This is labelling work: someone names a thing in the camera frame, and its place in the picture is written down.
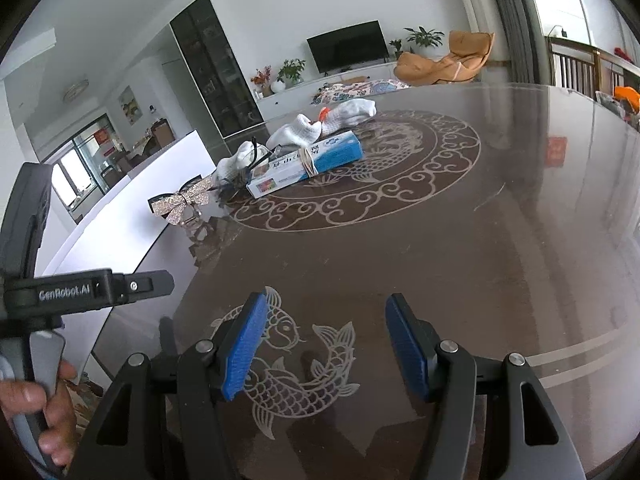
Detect rhinestone bow hair clip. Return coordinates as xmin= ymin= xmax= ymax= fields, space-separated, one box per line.
xmin=148 ymin=176 xmax=213 ymax=226

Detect red flower vase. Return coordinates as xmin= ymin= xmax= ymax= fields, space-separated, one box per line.
xmin=250 ymin=65 xmax=273 ymax=98

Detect person's left hand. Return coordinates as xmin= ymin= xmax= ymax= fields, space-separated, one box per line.
xmin=0 ymin=360 xmax=78 ymax=466

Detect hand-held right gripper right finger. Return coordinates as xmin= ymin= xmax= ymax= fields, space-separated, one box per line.
xmin=385 ymin=292 xmax=586 ymax=480

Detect black glass cabinet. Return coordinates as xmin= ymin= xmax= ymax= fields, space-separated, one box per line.
xmin=169 ymin=0 xmax=265 ymax=139

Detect black television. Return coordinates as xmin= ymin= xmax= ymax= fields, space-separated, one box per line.
xmin=306 ymin=20 xmax=390 ymax=75

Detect black eyeglasses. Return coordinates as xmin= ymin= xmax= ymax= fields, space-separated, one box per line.
xmin=216 ymin=136 xmax=291 ymax=200

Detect long blue white carton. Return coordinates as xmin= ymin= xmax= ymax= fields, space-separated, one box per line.
xmin=246 ymin=130 xmax=363 ymax=199

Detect white board panel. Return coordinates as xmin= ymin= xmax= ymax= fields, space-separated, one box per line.
xmin=30 ymin=129 xmax=232 ymax=366

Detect floral printed blanket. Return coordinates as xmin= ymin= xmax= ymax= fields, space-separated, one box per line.
xmin=311 ymin=78 xmax=408 ymax=107

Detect grey curtain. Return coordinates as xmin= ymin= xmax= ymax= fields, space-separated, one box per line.
xmin=482 ymin=0 xmax=553 ymax=83

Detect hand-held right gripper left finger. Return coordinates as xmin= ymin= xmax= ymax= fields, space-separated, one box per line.
xmin=70 ymin=290 xmax=271 ymax=480

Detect large leafy potted plant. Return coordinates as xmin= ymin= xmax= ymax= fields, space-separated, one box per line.
xmin=404 ymin=26 xmax=445 ymax=58

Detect white knit glove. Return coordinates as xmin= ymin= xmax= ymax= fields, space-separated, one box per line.
xmin=215 ymin=141 xmax=257 ymax=183
xmin=266 ymin=114 xmax=323 ymax=149
xmin=319 ymin=98 xmax=377 ymax=129

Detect green potted plant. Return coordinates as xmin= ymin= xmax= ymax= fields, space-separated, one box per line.
xmin=276 ymin=58 xmax=307 ymax=86

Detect framed wall picture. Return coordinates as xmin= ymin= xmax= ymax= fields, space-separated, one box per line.
xmin=118 ymin=85 xmax=139 ymax=125

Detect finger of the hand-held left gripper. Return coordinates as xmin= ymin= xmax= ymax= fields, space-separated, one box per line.
xmin=112 ymin=270 xmax=175 ymax=303

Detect orange lounge chair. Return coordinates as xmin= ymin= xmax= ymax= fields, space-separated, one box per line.
xmin=394 ymin=30 xmax=496 ymax=86

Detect cardboard box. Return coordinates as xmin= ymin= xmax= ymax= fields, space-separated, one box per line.
xmin=149 ymin=118 xmax=177 ymax=145

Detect pile of clothes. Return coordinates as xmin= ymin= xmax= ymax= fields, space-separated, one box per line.
xmin=595 ymin=85 xmax=640 ymax=131

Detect white tv console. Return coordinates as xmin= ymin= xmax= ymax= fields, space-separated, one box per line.
xmin=255 ymin=60 xmax=401 ymax=123

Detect round ceiling lamp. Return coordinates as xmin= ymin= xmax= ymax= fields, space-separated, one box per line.
xmin=62 ymin=79 xmax=90 ymax=101

